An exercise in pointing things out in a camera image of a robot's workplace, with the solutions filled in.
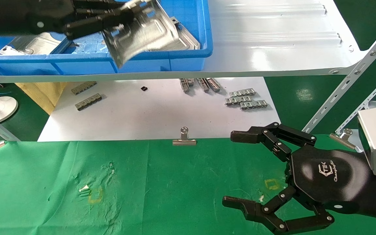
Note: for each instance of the silver stamped metal plate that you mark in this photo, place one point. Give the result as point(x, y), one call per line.
point(34, 44)
point(142, 32)
point(189, 40)

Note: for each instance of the green tablecloth with yellow marks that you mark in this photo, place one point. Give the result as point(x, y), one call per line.
point(175, 189)

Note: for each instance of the yellow cardboard piece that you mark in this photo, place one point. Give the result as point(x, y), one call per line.
point(41, 94)

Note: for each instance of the white slotted-post shelf rack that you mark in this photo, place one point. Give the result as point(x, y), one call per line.
point(364, 106)

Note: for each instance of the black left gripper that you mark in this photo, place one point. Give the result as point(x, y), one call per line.
point(18, 16)

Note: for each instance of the dark grey metal link part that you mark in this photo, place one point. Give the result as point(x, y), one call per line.
point(203, 85)
point(190, 81)
point(184, 85)
point(214, 85)

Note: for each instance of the white metal shelf rack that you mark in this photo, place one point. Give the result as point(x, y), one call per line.
point(273, 39)

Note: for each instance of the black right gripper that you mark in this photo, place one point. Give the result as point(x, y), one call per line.
point(331, 179)

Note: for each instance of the large blue plastic bin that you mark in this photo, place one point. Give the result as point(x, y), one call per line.
point(77, 65)

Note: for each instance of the small black part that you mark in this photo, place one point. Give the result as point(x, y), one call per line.
point(144, 88)

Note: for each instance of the silver metal link part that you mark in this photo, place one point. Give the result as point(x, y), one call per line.
point(84, 88)
point(238, 100)
point(242, 92)
point(254, 104)
point(88, 101)

